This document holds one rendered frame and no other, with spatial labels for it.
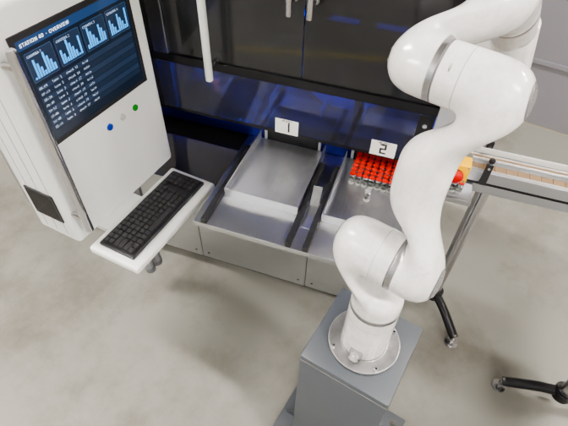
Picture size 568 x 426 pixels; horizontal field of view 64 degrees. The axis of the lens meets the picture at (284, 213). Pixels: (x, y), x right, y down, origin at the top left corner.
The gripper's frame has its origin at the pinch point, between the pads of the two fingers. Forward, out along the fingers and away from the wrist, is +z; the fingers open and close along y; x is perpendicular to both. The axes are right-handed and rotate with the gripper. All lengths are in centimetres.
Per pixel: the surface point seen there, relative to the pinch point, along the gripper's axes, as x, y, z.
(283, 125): 65, -19, 10
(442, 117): 15.8, -2.0, 5.7
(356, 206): 32, -32, 24
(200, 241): 115, -59, 76
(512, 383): -35, -43, 115
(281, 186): 58, -37, 19
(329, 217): 36, -41, 17
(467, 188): 5.5, -3.3, 39.3
